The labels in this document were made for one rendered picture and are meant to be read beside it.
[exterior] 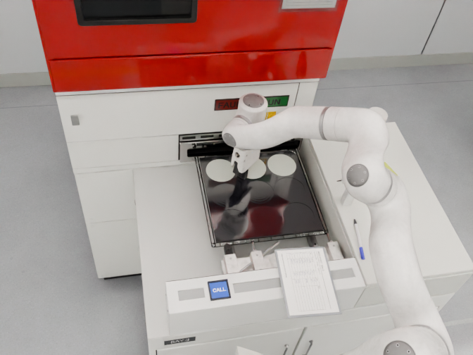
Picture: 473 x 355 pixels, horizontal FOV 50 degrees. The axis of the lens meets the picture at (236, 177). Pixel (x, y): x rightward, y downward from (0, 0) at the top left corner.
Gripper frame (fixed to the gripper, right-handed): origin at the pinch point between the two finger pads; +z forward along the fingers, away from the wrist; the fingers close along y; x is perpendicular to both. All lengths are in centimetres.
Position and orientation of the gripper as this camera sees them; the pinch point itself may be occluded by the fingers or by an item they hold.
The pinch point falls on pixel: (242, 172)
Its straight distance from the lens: 170.0
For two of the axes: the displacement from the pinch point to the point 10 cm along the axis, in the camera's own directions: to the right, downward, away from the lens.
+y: 6.1, -5.7, 5.5
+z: -0.9, 6.4, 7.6
